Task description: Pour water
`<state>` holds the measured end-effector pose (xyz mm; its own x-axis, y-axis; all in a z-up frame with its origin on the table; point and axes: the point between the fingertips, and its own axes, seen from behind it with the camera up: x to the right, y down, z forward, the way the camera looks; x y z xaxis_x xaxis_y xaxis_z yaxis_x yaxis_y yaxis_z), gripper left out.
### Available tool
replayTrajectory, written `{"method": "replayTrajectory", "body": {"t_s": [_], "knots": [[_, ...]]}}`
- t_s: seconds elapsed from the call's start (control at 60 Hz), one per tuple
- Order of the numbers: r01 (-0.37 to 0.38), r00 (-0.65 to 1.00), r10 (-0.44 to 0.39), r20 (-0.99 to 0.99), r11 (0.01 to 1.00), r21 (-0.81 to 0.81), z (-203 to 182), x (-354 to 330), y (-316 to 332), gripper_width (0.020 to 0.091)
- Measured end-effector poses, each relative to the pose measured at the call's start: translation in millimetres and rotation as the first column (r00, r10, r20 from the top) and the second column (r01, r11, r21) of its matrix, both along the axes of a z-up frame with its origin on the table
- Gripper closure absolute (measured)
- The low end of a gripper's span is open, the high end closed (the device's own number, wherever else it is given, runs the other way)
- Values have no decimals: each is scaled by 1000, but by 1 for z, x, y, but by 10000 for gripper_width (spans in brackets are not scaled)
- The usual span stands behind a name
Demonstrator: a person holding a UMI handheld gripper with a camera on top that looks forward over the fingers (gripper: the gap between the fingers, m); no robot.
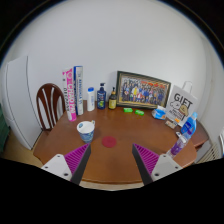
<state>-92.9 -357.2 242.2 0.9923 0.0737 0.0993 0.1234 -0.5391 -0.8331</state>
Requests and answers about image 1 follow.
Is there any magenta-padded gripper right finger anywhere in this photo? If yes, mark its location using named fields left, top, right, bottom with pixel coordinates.
left=131, top=143, right=184, bottom=186

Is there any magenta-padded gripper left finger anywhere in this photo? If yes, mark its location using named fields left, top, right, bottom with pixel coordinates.
left=40, top=143, right=92, bottom=186

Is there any blue patterned white cup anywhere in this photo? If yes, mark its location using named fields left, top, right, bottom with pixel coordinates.
left=76, top=120, right=96, bottom=144

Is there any flat round red coaster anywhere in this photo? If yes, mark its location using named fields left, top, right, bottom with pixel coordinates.
left=101, top=135, right=118, bottom=149

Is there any small patterned flat box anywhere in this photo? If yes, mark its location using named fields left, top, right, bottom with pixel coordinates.
left=164, top=119, right=178, bottom=130

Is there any blue white tissue pack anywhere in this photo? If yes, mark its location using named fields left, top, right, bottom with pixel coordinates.
left=151, top=105, right=168, bottom=121

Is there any blue detergent bottle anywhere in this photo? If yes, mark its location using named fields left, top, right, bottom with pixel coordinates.
left=180, top=112, right=199, bottom=140

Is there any white bottle with blue cap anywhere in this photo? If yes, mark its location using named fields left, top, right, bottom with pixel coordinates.
left=86, top=87, right=96, bottom=112

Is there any white radiator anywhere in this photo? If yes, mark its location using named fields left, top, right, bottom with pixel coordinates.
left=194, top=143, right=221, bottom=164

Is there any pink tall tube box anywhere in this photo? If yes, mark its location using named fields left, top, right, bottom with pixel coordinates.
left=62, top=67, right=78, bottom=123

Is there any white paper gift bag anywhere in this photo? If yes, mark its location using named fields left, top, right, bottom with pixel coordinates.
left=165, top=80, right=199, bottom=128

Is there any dark blue pump bottle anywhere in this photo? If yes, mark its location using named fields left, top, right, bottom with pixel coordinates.
left=96, top=82, right=108, bottom=110

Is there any dark amber pump bottle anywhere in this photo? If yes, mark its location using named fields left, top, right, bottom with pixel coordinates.
left=108, top=87, right=118, bottom=111

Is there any white blue tall tube box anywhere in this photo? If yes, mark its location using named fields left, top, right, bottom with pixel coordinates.
left=73, top=65, right=85, bottom=117

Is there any framed group photo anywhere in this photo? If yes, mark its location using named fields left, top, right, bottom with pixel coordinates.
left=115, top=70, right=172, bottom=110

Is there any dark wooden chair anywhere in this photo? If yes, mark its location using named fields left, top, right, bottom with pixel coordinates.
left=35, top=82, right=67, bottom=132

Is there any white door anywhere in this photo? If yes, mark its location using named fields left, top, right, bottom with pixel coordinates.
left=0, top=55, right=43, bottom=150

